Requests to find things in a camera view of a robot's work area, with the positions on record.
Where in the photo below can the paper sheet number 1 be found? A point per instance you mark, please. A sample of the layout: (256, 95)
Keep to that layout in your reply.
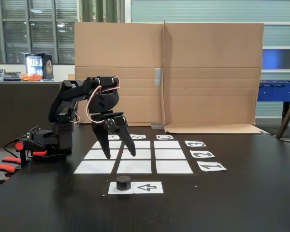
(211, 166)

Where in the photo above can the paper sheet letter C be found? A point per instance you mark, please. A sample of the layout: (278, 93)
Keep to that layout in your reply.
(164, 137)

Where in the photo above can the orange snack bag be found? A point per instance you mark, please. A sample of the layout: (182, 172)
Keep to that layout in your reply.
(31, 77)

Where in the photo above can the paper sheet number 2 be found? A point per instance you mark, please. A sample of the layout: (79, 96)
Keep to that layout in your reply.
(202, 154)

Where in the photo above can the blue foosball table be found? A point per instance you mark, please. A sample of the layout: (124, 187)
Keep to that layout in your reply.
(278, 91)

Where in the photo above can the brown wooden stand leg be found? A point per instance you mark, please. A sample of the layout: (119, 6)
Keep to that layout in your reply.
(288, 116)

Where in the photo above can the black mini fridge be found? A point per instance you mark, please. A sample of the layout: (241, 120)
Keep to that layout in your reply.
(39, 66)

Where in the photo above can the black octagonal token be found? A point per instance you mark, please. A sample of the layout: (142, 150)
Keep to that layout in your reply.
(123, 183)

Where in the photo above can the paper sheet letter B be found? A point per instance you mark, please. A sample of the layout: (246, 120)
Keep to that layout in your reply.
(138, 137)

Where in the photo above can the grey duct tape strip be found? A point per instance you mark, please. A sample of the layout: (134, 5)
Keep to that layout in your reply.
(157, 126)
(158, 76)

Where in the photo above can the dark brown counter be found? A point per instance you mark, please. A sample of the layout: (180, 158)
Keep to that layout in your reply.
(14, 111)

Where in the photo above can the white arrow paper sheet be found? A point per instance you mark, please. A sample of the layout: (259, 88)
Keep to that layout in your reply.
(149, 188)

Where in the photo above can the brown cardboard panel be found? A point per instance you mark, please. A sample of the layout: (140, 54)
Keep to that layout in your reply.
(125, 55)
(212, 72)

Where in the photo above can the white nine-square paper grid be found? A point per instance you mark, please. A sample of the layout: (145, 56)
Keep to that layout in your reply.
(169, 166)

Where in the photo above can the red black bar clamp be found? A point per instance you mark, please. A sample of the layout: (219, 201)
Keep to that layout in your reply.
(19, 146)

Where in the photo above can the paper sheet number 3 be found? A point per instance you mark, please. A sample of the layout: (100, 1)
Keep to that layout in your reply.
(195, 143)

